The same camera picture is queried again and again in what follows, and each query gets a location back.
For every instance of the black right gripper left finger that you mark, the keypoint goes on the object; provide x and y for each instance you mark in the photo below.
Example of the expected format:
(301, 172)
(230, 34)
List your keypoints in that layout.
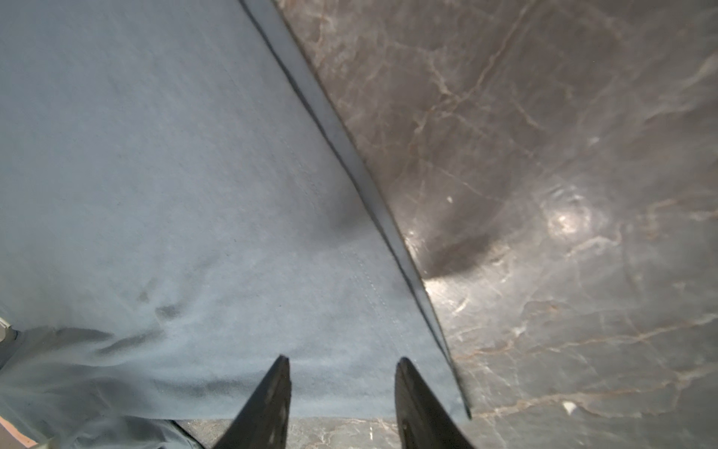
(263, 422)

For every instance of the folded pink t-shirt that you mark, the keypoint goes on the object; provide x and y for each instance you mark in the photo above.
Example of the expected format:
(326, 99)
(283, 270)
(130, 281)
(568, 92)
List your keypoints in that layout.
(13, 438)

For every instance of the blue-grey t-shirt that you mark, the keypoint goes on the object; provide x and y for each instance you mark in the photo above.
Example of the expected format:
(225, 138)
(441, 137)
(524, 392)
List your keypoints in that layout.
(180, 205)

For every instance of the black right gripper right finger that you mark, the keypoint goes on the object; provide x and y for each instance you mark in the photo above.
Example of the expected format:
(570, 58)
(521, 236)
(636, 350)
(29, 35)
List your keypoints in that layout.
(422, 421)

